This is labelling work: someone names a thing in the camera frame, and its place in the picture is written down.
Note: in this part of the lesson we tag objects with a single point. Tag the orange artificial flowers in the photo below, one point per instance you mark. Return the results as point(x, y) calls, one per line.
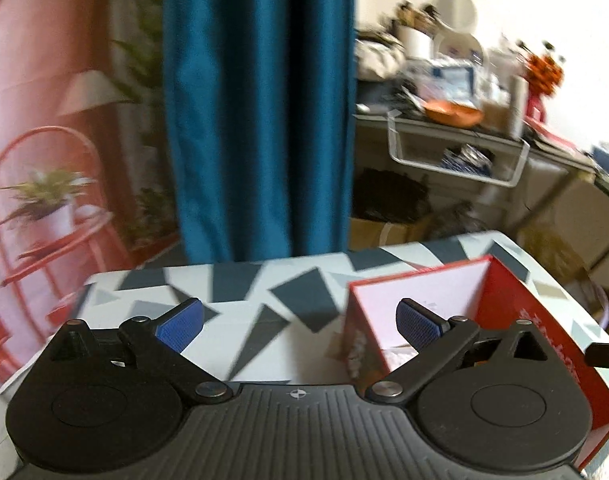
point(544, 70)

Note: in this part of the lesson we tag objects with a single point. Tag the round white vanity mirror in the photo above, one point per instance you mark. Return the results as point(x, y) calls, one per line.
point(457, 10)

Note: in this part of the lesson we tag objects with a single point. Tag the blue curtain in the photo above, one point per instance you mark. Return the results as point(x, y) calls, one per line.
point(244, 110)

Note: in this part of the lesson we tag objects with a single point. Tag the pink book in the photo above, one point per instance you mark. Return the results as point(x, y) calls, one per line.
point(554, 135)

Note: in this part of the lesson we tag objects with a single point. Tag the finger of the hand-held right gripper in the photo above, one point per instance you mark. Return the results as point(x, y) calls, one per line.
point(607, 355)

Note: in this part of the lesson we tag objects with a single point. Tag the white makeup brush holder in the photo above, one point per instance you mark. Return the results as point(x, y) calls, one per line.
point(414, 42)

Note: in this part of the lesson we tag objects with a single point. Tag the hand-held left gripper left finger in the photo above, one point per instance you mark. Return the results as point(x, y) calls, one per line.
point(182, 322)

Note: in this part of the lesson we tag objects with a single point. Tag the red vase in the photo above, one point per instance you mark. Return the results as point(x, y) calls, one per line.
point(534, 107)

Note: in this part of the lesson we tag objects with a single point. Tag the purple plastic basin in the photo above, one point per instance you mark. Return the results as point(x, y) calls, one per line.
point(597, 305)

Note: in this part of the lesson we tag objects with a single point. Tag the printed wall backdrop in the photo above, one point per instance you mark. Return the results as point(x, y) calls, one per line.
point(59, 110)

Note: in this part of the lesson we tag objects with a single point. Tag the brown cardboard box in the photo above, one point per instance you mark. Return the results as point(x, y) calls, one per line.
point(374, 232)

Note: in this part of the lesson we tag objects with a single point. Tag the red cardboard box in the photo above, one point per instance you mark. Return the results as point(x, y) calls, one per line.
point(509, 300)

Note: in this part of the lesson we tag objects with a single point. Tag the black bag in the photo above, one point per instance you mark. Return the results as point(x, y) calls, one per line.
point(382, 91)

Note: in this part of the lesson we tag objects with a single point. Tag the cluttered white desk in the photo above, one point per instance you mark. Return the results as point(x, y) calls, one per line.
point(454, 135)

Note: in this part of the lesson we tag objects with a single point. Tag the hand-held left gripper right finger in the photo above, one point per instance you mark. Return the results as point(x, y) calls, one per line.
point(419, 325)

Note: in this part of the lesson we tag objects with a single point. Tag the dark bag under desk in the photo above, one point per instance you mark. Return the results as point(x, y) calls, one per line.
point(389, 195)

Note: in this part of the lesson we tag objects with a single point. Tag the orange tray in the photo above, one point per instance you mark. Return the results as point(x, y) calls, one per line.
point(454, 112)

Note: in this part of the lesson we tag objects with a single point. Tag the white cloth bag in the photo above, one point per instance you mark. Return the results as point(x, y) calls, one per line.
point(379, 57)

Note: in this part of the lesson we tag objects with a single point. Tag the blue packet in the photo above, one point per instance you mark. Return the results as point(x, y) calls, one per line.
point(452, 80)

